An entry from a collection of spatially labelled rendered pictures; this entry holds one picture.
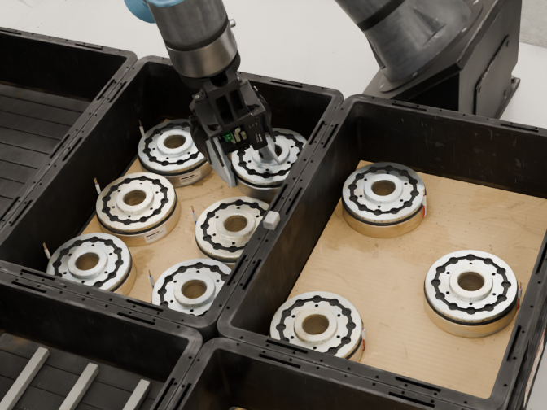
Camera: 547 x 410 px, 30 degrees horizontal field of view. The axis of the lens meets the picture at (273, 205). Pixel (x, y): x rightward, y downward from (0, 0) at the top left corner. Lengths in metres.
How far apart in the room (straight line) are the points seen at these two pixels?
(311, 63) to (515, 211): 0.57
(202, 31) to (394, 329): 0.39
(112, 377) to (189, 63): 0.36
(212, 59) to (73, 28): 0.84
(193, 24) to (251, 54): 0.69
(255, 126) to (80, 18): 0.83
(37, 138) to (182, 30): 0.47
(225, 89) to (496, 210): 0.38
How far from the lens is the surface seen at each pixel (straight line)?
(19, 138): 1.50
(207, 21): 1.08
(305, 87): 1.31
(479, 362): 1.13
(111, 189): 1.33
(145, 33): 1.86
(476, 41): 1.38
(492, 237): 1.25
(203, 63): 1.11
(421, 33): 1.42
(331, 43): 1.76
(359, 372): 1.00
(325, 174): 1.23
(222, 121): 1.14
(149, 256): 1.27
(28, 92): 1.58
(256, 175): 1.27
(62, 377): 1.19
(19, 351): 1.23
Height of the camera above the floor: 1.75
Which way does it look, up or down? 45 degrees down
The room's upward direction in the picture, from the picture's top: 9 degrees counter-clockwise
